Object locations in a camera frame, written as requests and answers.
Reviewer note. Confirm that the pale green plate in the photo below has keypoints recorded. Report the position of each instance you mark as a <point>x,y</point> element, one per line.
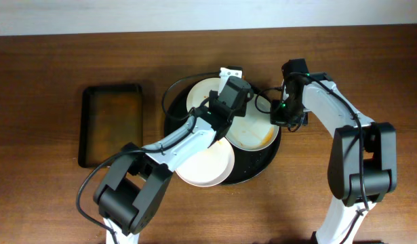
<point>254,131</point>

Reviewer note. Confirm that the white plate top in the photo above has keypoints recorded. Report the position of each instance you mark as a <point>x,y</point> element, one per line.
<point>201,90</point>

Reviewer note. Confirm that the round black tray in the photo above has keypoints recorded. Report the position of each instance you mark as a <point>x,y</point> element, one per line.
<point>248,164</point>

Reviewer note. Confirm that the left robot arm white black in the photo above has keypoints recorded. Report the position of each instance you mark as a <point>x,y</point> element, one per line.
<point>137,178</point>

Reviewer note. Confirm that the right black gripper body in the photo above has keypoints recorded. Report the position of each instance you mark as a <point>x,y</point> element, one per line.
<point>283,119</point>

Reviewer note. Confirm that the white plate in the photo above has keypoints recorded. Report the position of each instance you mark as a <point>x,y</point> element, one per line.
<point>209,167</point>
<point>201,90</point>

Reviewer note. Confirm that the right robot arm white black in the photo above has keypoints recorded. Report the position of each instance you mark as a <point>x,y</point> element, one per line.
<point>363,162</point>

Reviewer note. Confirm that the white plate bottom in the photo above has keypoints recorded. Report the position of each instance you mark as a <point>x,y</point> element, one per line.
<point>209,167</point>

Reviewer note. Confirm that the black rectangular tray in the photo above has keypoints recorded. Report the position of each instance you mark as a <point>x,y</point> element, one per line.
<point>111,117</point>

